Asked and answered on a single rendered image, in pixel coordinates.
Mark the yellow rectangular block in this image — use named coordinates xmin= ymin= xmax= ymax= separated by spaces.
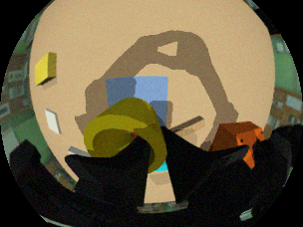
xmin=35 ymin=51 xmax=57 ymax=86

